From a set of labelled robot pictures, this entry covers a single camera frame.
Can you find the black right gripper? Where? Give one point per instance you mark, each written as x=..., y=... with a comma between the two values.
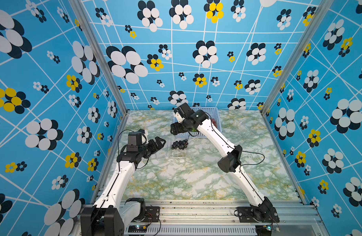
x=175, y=127

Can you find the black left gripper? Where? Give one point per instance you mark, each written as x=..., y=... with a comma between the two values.
x=155, y=148

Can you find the black grape bunch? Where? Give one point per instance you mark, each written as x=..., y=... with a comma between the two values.
x=180, y=144

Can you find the clear plastic clamshell container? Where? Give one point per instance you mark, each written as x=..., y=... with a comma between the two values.
x=179, y=155

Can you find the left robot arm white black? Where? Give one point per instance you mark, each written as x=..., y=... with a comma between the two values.
x=106, y=217

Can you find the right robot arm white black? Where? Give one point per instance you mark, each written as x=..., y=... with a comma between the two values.
x=230, y=162

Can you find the left green circuit board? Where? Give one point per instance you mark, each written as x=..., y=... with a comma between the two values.
x=140, y=229

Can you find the green circuit board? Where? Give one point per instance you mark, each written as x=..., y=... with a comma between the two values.
x=263, y=230
x=140, y=229

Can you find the right green circuit board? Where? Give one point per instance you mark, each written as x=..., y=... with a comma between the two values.
x=263, y=230

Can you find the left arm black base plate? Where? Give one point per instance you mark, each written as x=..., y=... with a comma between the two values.
x=150, y=215

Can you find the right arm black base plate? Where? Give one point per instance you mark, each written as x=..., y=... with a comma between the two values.
x=247, y=214

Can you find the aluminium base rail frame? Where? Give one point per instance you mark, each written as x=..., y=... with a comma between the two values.
x=216, y=218

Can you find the aluminium corner post left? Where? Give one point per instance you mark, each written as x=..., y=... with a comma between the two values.
x=81, y=15

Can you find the aluminium corner post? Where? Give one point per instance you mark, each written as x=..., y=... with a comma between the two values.
x=81, y=15
x=321, y=12

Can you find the aluminium corner post right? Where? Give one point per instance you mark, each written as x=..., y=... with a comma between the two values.
x=321, y=12

